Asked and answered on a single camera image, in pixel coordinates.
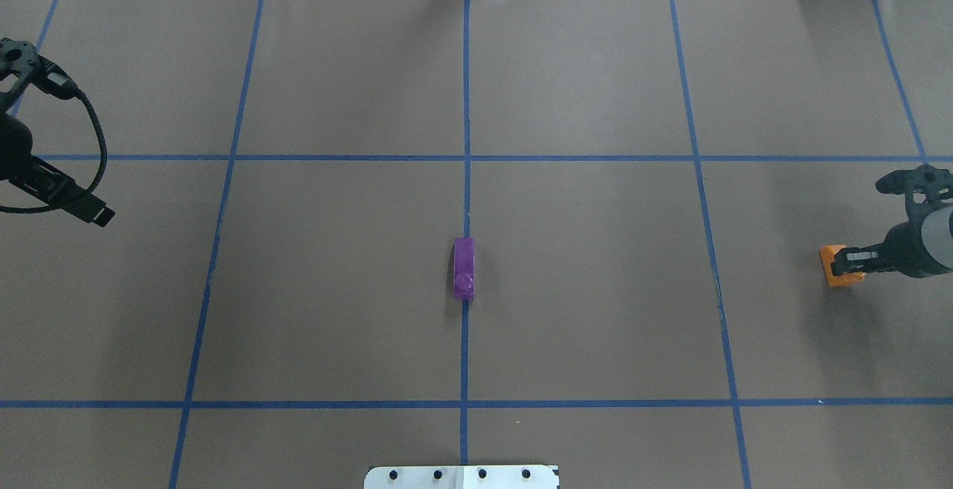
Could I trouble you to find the orange trapezoid block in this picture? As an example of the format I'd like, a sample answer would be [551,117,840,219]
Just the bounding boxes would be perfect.
[819,244,867,288]

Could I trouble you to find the purple trapezoid block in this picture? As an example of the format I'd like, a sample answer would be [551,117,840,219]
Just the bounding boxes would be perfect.
[450,237,476,301]

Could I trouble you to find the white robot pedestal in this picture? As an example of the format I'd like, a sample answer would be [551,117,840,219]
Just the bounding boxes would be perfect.
[363,464,561,488]

